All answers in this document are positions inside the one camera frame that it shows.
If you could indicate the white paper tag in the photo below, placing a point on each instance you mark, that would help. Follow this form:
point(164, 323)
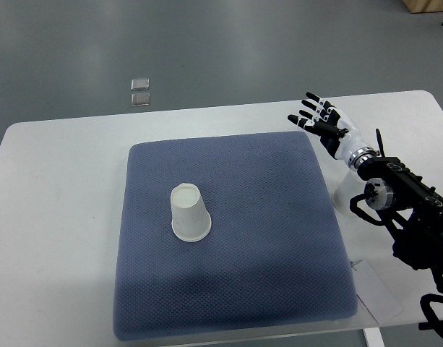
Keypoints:
point(374, 294)

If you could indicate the white table leg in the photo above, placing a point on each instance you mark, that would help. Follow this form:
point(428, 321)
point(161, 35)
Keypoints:
point(373, 337)

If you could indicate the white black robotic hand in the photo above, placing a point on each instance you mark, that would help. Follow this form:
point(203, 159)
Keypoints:
point(338, 134)

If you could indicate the upper metal floor plate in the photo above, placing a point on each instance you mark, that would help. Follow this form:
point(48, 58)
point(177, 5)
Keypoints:
point(140, 84)

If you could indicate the blue textured cushion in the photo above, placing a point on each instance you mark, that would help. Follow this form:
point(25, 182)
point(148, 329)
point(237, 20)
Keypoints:
point(274, 254)

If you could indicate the wooden furniture corner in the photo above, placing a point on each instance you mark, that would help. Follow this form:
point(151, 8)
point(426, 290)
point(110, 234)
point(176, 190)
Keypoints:
point(423, 6)

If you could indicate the white paper cup on cushion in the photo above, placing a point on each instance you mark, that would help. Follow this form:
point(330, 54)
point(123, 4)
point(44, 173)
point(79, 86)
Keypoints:
point(190, 221)

